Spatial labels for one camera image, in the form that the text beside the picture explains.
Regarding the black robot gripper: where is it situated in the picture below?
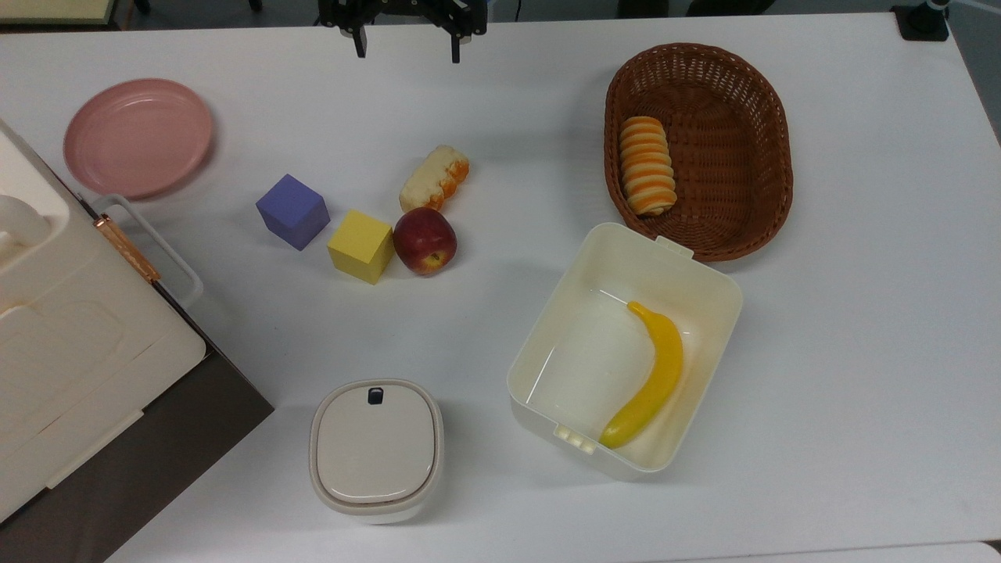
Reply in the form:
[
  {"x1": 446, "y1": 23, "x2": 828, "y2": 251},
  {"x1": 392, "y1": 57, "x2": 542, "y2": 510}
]
[{"x1": 317, "y1": 0, "x2": 490, "y2": 65}]

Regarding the cream and orange bread roll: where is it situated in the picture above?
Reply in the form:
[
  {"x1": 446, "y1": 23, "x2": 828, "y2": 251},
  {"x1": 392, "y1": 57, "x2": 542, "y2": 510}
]
[{"x1": 399, "y1": 145, "x2": 471, "y2": 213}]

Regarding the orange striped bread roll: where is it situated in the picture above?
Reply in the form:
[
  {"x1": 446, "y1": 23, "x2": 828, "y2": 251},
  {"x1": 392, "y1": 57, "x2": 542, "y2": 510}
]
[{"x1": 619, "y1": 116, "x2": 678, "y2": 217}]

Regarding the brown wicker oval basket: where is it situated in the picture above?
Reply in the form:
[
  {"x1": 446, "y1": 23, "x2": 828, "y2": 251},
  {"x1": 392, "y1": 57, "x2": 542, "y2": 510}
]
[{"x1": 604, "y1": 43, "x2": 795, "y2": 263}]

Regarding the red toy apple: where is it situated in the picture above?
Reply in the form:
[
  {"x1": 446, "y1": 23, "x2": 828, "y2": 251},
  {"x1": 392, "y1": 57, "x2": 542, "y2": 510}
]
[{"x1": 393, "y1": 206, "x2": 458, "y2": 276}]

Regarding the purple foam cube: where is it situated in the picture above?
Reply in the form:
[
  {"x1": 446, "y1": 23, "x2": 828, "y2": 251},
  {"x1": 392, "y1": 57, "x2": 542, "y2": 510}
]
[{"x1": 256, "y1": 174, "x2": 332, "y2": 251}]

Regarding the yellow foam cube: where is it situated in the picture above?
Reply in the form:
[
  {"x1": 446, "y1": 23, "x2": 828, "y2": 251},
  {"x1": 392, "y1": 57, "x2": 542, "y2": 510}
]
[{"x1": 327, "y1": 209, "x2": 395, "y2": 285}]

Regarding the pink round plate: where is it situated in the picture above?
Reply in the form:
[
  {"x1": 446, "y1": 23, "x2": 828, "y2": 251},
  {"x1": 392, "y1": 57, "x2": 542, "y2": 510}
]
[{"x1": 63, "y1": 77, "x2": 214, "y2": 201}]

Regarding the pale yellow side table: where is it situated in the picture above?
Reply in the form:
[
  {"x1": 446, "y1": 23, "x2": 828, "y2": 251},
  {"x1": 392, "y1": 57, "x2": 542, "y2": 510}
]
[{"x1": 0, "y1": 0, "x2": 118, "y2": 28}]

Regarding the open white plastic box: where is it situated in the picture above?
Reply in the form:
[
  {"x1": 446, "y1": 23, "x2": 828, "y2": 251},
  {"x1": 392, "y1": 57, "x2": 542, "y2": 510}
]
[{"x1": 506, "y1": 222, "x2": 744, "y2": 482}]

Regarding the white lidded square container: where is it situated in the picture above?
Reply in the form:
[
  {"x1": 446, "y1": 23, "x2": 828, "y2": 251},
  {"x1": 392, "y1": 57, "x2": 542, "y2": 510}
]
[{"x1": 309, "y1": 378, "x2": 445, "y2": 525}]

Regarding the yellow toy banana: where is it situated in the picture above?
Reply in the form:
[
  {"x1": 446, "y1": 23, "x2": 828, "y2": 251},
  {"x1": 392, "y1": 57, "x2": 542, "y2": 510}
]
[{"x1": 599, "y1": 301, "x2": 685, "y2": 450}]

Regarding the cream toy cabinet with handles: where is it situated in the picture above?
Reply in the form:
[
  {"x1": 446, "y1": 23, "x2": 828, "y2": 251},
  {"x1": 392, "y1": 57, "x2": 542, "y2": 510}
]
[{"x1": 0, "y1": 117, "x2": 208, "y2": 523}]

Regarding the black camera stand base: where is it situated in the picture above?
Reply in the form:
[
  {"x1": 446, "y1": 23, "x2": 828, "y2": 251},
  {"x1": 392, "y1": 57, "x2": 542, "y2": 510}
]
[{"x1": 892, "y1": 0, "x2": 951, "y2": 42}]

